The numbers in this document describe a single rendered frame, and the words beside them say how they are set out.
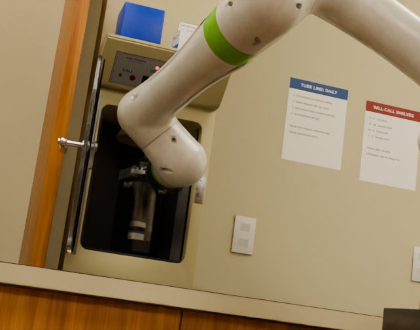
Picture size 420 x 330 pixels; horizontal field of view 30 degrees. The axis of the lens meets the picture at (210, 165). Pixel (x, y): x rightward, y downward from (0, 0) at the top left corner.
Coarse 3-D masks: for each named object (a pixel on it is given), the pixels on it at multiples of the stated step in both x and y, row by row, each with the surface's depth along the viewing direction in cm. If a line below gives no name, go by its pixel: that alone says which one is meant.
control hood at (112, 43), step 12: (108, 36) 185; (120, 36) 186; (108, 48) 187; (120, 48) 187; (132, 48) 188; (144, 48) 188; (156, 48) 189; (168, 48) 189; (108, 60) 189; (108, 72) 191; (108, 84) 193; (120, 84) 193; (216, 84) 196; (204, 96) 198; (216, 96) 198; (216, 108) 200
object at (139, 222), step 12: (132, 192) 197; (144, 192) 196; (156, 192) 198; (132, 204) 196; (144, 204) 196; (156, 204) 197; (132, 216) 195; (144, 216) 195; (156, 216) 197; (132, 228) 194; (144, 228) 194; (156, 228) 197; (144, 240) 194
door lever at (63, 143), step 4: (60, 140) 162; (64, 140) 162; (68, 140) 163; (60, 144) 162; (64, 144) 162; (68, 144) 162; (72, 144) 162; (76, 144) 163; (80, 144) 163; (60, 148) 166; (64, 148) 165; (60, 152) 170; (64, 152) 169
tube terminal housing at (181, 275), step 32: (128, 0) 200; (160, 0) 203; (192, 0) 206; (96, 64) 196; (192, 128) 207; (192, 192) 200; (192, 224) 196; (64, 256) 186; (96, 256) 188; (128, 256) 190; (192, 256) 195
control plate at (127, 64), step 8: (120, 56) 189; (128, 56) 189; (136, 56) 189; (120, 64) 190; (128, 64) 190; (136, 64) 190; (144, 64) 190; (152, 64) 191; (160, 64) 191; (112, 72) 191; (120, 72) 191; (128, 72) 191; (136, 72) 191; (144, 72) 192; (152, 72) 192; (112, 80) 192; (120, 80) 192; (128, 80) 192; (136, 80) 193
